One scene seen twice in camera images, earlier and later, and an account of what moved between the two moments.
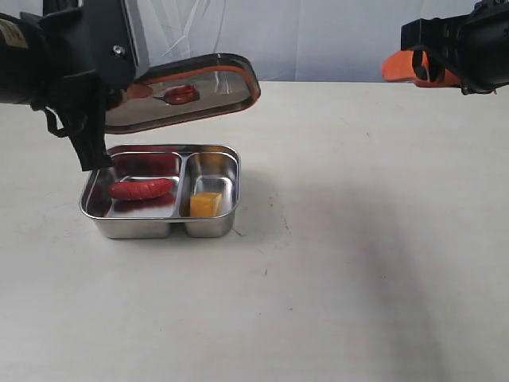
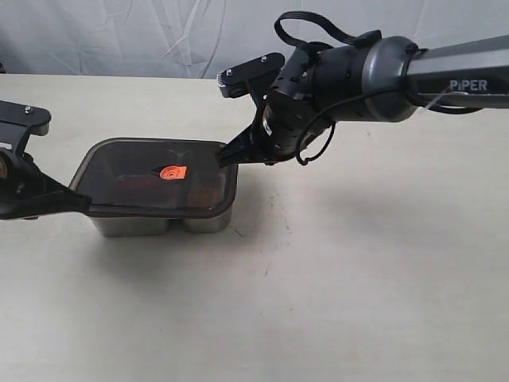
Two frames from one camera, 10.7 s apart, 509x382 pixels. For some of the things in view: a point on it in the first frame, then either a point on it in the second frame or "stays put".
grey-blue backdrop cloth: x=288 y=40 stays put
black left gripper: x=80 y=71 -> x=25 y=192
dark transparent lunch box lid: x=182 y=90 -> x=156 y=177
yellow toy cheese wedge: x=205 y=204 stays put
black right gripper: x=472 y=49 -> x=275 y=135
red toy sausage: x=139 y=189 stays put
